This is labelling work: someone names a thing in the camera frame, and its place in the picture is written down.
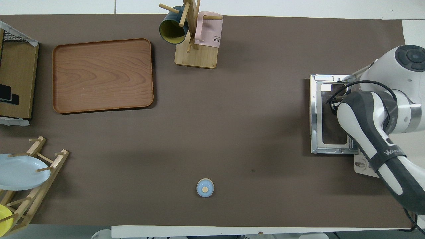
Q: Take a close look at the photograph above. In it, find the oven door with handle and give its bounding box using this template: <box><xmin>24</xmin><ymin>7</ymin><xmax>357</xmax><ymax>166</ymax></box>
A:
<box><xmin>310</xmin><ymin>74</ymin><xmax>362</xmax><ymax>155</ymax></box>

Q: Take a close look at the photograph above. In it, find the cream toaster oven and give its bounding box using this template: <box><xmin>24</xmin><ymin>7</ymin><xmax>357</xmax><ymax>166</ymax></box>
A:
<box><xmin>347</xmin><ymin>75</ymin><xmax>425</xmax><ymax>179</ymax></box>

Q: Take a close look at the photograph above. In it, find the wooden cabinet box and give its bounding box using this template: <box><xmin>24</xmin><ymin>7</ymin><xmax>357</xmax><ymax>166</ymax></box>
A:
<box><xmin>0</xmin><ymin>28</ymin><xmax>40</xmax><ymax>120</ymax></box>

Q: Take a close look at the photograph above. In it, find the light blue plate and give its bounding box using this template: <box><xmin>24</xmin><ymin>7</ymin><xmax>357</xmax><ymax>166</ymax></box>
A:
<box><xmin>0</xmin><ymin>153</ymin><xmax>51</xmax><ymax>191</ymax></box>

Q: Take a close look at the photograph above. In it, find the wooden dish rack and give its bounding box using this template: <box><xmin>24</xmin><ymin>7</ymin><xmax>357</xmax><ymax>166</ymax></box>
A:
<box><xmin>0</xmin><ymin>136</ymin><xmax>70</xmax><ymax>237</ymax></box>

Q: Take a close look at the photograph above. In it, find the brown wooden serving tray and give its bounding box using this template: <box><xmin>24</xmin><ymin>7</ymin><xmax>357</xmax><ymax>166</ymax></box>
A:
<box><xmin>52</xmin><ymin>38</ymin><xmax>154</xmax><ymax>114</ymax></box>

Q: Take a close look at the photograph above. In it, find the yellow plate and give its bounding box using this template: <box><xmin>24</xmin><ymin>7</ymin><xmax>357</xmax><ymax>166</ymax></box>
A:
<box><xmin>0</xmin><ymin>204</ymin><xmax>15</xmax><ymax>235</ymax></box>

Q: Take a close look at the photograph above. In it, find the white round base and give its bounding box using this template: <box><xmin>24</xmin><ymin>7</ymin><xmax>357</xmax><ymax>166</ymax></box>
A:
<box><xmin>91</xmin><ymin>229</ymin><xmax>112</xmax><ymax>239</ymax></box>

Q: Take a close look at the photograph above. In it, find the dark green mug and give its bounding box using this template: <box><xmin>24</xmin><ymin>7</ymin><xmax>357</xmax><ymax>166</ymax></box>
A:
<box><xmin>159</xmin><ymin>6</ymin><xmax>190</xmax><ymax>45</ymax></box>

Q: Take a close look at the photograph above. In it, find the wooden mug tree stand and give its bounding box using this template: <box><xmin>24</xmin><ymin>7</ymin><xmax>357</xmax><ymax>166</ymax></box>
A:
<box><xmin>159</xmin><ymin>0</ymin><xmax>223</xmax><ymax>69</ymax></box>

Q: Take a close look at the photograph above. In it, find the pink mug with print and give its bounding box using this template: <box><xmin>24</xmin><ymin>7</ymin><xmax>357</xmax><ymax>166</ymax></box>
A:
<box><xmin>194</xmin><ymin>11</ymin><xmax>223</xmax><ymax>48</ymax></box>

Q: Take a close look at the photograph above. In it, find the blue jar with wooden knob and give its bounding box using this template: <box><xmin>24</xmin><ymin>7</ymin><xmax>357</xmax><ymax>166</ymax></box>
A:
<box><xmin>196</xmin><ymin>178</ymin><xmax>215</xmax><ymax>198</ymax></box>

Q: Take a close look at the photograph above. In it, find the brown table mat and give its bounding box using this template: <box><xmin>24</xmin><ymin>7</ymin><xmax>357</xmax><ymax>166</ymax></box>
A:
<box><xmin>0</xmin><ymin>14</ymin><xmax>416</xmax><ymax>229</ymax></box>

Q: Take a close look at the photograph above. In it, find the black wire mesh basket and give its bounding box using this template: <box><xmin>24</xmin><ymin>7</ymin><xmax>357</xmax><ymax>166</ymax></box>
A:
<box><xmin>0</xmin><ymin>21</ymin><xmax>39</xmax><ymax>47</ymax></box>

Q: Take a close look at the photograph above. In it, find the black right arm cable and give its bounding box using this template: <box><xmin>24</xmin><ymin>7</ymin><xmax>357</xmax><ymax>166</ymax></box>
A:
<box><xmin>326</xmin><ymin>80</ymin><xmax>398</xmax><ymax>115</ymax></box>

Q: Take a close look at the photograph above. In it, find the black oven power cable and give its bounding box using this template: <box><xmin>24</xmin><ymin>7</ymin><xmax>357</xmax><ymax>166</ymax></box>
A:
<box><xmin>403</xmin><ymin>207</ymin><xmax>421</xmax><ymax>232</ymax></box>

